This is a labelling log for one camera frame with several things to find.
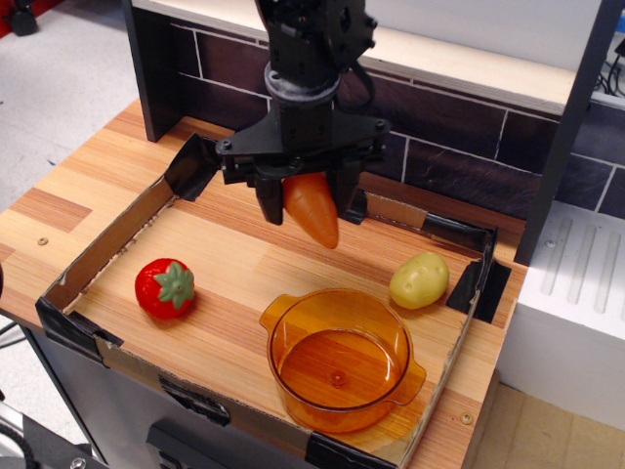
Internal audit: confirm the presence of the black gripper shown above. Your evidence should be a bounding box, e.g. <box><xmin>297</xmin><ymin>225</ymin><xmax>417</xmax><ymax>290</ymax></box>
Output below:
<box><xmin>216</xmin><ymin>104</ymin><xmax>391</xmax><ymax>226</ymax></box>

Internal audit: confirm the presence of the orange toy carrot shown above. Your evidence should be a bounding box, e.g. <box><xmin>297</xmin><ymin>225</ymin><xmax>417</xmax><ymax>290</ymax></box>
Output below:
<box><xmin>282</xmin><ymin>173</ymin><xmax>339</xmax><ymax>249</ymax></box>

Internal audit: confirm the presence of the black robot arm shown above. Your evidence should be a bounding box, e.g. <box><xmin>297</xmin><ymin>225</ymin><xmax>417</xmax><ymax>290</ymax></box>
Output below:
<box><xmin>216</xmin><ymin>1</ymin><xmax>391</xmax><ymax>225</ymax></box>

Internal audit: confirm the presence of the cardboard fence with black tape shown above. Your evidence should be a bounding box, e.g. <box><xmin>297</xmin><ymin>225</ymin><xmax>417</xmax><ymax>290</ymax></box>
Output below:
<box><xmin>36</xmin><ymin>137</ymin><xmax>511</xmax><ymax>468</ymax></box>

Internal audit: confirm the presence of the orange transparent plastic pot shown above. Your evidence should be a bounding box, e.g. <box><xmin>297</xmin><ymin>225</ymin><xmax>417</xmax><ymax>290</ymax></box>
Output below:
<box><xmin>260</xmin><ymin>288</ymin><xmax>427</xmax><ymax>434</ymax></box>

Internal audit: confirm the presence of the yellow toy potato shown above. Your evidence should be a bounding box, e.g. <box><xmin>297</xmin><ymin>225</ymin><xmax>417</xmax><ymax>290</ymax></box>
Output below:
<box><xmin>389</xmin><ymin>252</ymin><xmax>449</xmax><ymax>310</ymax></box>

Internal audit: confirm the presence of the red toy strawberry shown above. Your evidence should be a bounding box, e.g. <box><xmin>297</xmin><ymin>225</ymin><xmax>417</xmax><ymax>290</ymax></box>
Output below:
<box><xmin>135</xmin><ymin>258</ymin><xmax>195</xmax><ymax>320</ymax></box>

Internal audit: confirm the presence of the black base equipment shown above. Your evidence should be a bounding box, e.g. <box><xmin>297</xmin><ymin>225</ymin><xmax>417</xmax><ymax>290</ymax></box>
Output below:
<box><xmin>0</xmin><ymin>414</ymin><xmax>274</xmax><ymax>469</ymax></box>

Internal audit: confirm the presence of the white ribbed panel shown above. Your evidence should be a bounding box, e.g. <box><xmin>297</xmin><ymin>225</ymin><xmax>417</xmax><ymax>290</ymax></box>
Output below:
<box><xmin>497</xmin><ymin>202</ymin><xmax>624</xmax><ymax>429</ymax></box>

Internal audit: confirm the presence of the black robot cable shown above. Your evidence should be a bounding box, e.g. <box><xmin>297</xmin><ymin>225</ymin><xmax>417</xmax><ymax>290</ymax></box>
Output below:
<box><xmin>336</xmin><ymin>61</ymin><xmax>376</xmax><ymax>116</ymax></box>

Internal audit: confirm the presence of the black vertical post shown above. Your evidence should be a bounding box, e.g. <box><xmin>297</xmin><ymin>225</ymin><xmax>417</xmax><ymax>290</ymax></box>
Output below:
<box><xmin>514</xmin><ymin>0</ymin><xmax>624</xmax><ymax>266</ymax></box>

